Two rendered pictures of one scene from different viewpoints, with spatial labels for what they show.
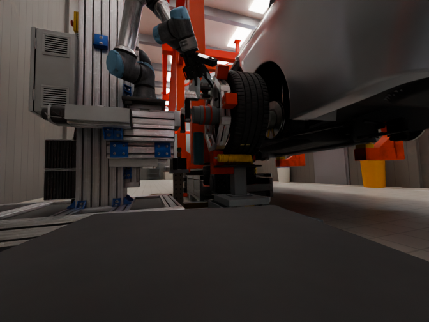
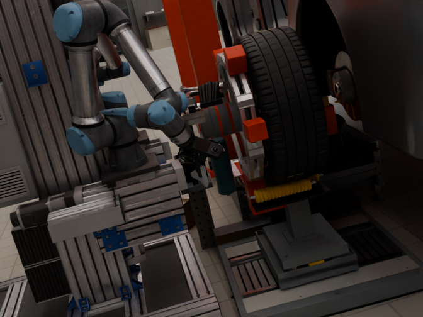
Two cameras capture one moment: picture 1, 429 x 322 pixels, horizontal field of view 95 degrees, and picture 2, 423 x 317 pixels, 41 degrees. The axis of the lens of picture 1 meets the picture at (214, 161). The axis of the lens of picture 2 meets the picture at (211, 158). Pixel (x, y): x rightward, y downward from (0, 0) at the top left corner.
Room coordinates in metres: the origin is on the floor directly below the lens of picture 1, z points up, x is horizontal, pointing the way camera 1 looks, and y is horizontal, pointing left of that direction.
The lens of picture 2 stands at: (-0.87, -0.32, 1.37)
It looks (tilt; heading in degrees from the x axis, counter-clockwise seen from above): 16 degrees down; 11
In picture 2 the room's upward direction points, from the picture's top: 13 degrees counter-clockwise
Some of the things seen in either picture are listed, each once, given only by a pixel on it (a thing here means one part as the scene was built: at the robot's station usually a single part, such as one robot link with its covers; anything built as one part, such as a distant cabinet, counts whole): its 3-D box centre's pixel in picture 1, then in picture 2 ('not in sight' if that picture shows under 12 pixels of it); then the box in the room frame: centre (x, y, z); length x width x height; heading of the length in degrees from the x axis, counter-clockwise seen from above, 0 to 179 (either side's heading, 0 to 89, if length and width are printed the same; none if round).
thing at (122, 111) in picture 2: (143, 76); (116, 124); (1.12, 0.40, 0.98); 0.13 x 0.12 x 0.14; 148
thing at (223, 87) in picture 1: (215, 115); (239, 115); (1.50, -0.02, 0.85); 0.54 x 0.07 x 0.54; 15
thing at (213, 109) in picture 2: (206, 115); (223, 119); (1.48, 0.05, 0.85); 0.21 x 0.14 x 0.14; 105
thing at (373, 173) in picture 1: (373, 170); not in sight; (4.40, -3.53, 0.36); 0.47 x 0.45 x 0.72; 108
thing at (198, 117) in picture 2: (191, 95); (193, 117); (1.28, 0.14, 0.93); 0.09 x 0.05 x 0.05; 105
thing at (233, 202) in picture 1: (238, 183); (298, 216); (1.54, -0.18, 0.32); 0.40 x 0.30 x 0.28; 15
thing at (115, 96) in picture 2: not in sight; (113, 105); (1.60, 0.56, 0.98); 0.13 x 0.12 x 0.14; 94
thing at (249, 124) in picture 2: (228, 101); (255, 129); (1.20, -0.10, 0.85); 0.09 x 0.08 x 0.07; 15
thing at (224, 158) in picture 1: (234, 158); (282, 190); (1.41, -0.14, 0.51); 0.29 x 0.06 x 0.06; 105
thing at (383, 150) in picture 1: (374, 147); not in sight; (2.64, -2.17, 0.69); 0.52 x 0.17 x 0.35; 105
